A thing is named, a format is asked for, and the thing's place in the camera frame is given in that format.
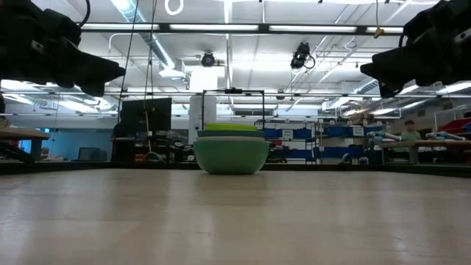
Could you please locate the black monitor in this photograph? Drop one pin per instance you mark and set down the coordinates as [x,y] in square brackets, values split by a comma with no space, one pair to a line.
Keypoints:
[146,114]

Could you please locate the blue storage bin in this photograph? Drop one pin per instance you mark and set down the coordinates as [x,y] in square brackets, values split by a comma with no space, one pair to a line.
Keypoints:
[305,133]
[342,152]
[342,131]

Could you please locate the cardboard box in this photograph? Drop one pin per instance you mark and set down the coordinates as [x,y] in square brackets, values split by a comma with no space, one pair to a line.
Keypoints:
[362,118]

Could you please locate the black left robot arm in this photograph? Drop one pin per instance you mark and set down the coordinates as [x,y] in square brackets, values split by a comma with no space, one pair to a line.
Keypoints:
[1,104]

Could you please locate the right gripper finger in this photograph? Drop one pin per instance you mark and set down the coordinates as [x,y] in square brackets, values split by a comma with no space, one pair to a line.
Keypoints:
[388,91]
[393,68]

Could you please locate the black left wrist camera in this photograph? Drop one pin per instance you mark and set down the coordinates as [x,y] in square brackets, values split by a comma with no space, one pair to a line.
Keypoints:
[59,25]

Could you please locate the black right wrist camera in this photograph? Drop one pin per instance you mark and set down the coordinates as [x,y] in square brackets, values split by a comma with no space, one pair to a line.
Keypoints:
[423,31]

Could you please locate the person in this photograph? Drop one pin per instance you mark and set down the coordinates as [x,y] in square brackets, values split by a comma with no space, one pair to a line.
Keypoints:
[409,135]

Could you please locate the large pale teal bowl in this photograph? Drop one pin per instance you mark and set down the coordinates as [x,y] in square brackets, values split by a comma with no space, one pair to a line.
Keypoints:
[231,156]

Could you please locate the black overhead camera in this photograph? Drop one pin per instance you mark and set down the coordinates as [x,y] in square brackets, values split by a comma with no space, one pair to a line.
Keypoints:
[208,59]

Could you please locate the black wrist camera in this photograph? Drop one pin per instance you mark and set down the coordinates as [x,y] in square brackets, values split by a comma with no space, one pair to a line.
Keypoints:
[59,25]
[423,31]

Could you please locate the black overhead light beam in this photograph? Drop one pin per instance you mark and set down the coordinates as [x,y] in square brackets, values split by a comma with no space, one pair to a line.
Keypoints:
[164,27]

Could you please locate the black aluminium table frame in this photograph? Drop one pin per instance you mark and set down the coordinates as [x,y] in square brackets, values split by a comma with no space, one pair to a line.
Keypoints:
[331,168]

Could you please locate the red storage bin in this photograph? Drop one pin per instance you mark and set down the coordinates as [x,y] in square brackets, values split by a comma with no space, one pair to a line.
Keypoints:
[456,126]

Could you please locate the wooden table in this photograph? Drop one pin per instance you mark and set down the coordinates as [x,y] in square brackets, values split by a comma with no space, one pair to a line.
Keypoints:
[427,144]
[22,133]

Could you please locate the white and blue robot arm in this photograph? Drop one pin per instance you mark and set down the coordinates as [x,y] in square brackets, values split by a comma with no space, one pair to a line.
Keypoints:
[445,135]
[384,135]

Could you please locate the small lime green bowl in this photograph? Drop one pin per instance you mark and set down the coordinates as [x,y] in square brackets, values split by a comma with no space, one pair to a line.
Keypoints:
[231,127]

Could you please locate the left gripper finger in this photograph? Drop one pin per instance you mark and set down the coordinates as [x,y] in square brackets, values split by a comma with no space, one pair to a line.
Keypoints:
[93,90]
[88,68]

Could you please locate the thin black shelf frame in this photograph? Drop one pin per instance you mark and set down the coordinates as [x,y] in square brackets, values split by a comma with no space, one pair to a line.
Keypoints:
[202,110]

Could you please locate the white column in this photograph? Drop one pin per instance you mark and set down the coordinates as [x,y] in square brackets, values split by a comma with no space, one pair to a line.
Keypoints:
[210,110]

